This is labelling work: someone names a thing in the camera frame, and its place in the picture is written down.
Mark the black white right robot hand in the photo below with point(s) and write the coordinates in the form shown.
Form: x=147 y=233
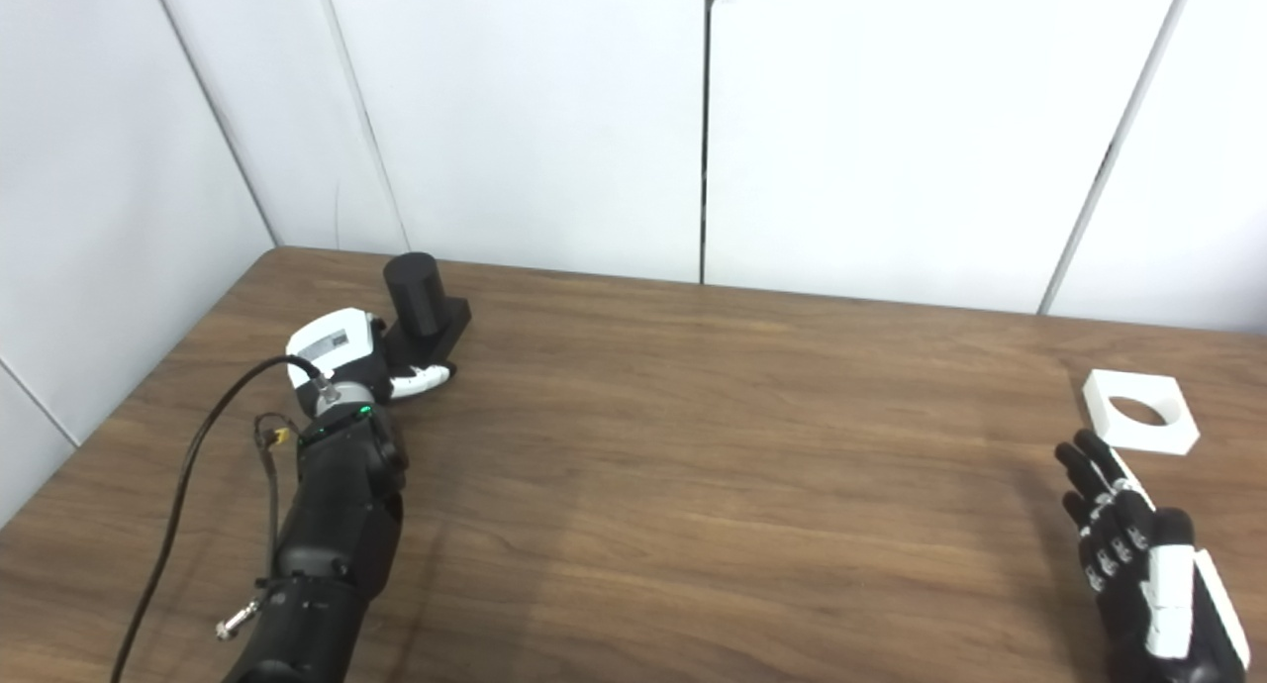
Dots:
x=1128 y=604

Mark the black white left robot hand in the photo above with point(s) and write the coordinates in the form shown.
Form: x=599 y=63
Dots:
x=332 y=341

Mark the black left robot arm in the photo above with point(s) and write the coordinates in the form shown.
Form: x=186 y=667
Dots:
x=337 y=535

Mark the black cylinder peg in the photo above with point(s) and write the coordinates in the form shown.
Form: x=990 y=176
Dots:
x=414 y=292

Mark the white square piece with hole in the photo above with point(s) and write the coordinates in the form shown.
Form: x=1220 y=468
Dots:
x=1178 y=436

